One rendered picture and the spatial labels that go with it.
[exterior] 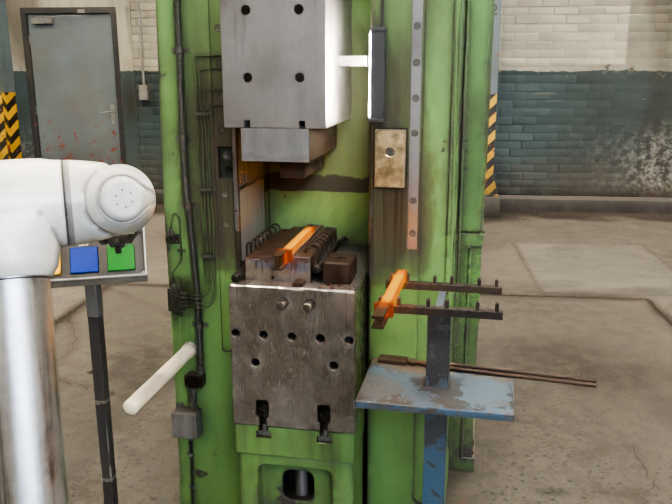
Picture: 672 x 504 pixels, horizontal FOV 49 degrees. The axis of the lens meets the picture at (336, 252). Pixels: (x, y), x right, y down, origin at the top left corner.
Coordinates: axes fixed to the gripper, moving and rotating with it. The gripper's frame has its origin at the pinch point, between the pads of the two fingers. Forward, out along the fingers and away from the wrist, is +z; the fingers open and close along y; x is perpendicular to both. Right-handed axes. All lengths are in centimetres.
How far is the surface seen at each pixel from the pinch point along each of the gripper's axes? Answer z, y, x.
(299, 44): -22, 51, 47
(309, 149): -8, 54, 22
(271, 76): -15, 44, 42
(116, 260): 12.5, -1.1, -0.8
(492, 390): -14, 93, -50
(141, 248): 13.2, 5.9, 2.5
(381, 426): 41, 78, -54
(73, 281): 14.9, -13.1, -5.5
